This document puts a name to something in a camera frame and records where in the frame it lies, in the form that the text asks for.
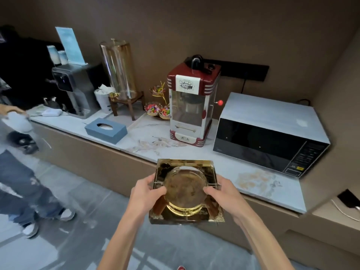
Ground white paper cup with napkins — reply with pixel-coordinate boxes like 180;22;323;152
94;84;116;114

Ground white cloth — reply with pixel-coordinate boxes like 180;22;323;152
2;111;34;134

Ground blue tissue box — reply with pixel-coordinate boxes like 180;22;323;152
85;118;128;145

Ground person's left hand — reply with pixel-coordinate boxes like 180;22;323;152
129;173;167;220

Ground person's left forearm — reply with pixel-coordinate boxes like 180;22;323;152
96;212;149;270

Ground clear glass drink dispenser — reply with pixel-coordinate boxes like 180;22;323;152
99;39;137;100

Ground black device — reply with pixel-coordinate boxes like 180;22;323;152
337;189;360;209

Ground grey black coffee machine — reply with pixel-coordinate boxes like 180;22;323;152
51;63;102;119

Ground person's right hand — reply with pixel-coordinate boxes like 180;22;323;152
203;175;255;227

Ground red white popcorn machine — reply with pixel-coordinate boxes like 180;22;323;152
167;62;224;148

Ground gold square glass ashtray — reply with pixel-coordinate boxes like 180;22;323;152
148;159;225;225

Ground gold candy stand with sweets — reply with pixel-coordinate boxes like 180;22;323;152
145;81;171;120

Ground white folded towel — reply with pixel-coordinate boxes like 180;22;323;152
41;108;63;117

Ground person's right forearm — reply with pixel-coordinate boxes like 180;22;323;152
236;214;295;270

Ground black kettle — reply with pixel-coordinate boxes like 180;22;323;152
43;97;63;110

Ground black headphones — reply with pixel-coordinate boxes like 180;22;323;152
184;54;216;75

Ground blue sign card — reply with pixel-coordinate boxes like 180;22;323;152
55;26;88;66

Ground silver black microwave oven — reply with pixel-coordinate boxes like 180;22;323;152
213;92;331;179

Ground black wall socket strip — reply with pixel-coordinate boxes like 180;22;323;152
203;59;270;82

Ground white cable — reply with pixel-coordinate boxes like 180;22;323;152
331;199;360;222

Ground brown wooden dispenser stand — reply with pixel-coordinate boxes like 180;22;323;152
108;91;146;121

